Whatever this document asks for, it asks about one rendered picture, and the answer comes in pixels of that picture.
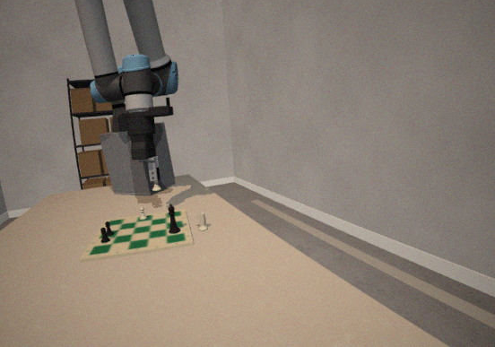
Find green and cream chessboard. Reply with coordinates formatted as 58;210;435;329
80;209;194;263

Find black chess king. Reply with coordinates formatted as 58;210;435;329
168;204;180;234

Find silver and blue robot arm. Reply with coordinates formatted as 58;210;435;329
74;0;178;133

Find black pawn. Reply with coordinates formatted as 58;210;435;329
100;228;110;243
105;221;114;237

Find white pawn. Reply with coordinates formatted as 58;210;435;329
140;207;147;220

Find white chess king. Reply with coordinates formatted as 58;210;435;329
152;181;161;191

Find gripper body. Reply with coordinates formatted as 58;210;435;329
125;94;173;160

